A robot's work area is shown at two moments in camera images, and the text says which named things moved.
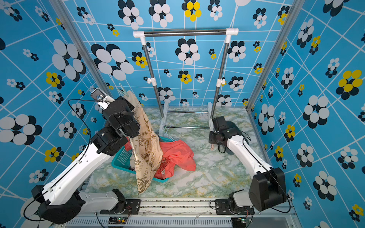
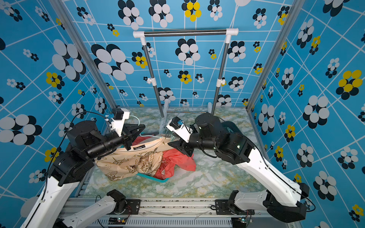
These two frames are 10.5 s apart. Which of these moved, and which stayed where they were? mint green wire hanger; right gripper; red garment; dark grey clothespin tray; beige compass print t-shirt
Moved: mint green wire hanger; right gripper; beige compass print t-shirt
Stayed: red garment; dark grey clothespin tray
